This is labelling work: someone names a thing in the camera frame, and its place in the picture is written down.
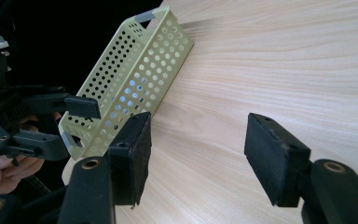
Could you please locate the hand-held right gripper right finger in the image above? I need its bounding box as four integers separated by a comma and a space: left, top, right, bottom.
243, 112, 312, 209

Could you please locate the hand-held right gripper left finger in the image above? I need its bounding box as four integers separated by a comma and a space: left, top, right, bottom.
107, 111, 153, 208

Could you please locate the blue and grey knit glove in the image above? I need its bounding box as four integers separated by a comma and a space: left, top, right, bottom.
105, 77, 147, 129

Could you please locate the pale green perforated basket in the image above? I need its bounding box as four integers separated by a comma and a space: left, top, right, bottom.
58, 5, 195, 161

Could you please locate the black ribbed cable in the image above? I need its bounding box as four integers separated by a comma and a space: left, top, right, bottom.
24, 174, 53, 196

